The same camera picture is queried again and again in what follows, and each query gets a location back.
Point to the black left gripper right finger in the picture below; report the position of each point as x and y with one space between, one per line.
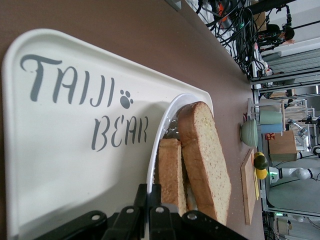
156 197

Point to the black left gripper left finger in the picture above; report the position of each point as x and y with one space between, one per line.
141 197

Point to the brown bread slice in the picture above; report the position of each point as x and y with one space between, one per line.
205 162
170 175

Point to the white round plate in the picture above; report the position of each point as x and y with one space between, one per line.
153 162

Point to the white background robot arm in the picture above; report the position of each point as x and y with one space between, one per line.
300 173

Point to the cream bear print tray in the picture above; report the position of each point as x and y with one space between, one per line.
62 150

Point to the wooden cutting board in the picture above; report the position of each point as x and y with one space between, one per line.
248 190

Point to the yellow plastic fork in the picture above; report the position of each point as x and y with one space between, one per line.
257 190

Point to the yellow lemon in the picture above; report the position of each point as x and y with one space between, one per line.
261 173
257 153

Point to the dark green avocado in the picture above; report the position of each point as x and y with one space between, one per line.
261 162

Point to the pale green bowl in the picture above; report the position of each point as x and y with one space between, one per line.
250 132

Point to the blue cup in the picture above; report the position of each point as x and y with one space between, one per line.
271 128

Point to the wooden box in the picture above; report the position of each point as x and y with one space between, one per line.
282 147

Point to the pale green cup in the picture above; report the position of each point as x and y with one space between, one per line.
270 117

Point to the person in dark clothes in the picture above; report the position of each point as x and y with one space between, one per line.
287 32

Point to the silver aluminium frame bar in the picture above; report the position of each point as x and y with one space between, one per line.
263 197

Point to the silver metal bracket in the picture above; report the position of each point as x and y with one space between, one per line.
176 3

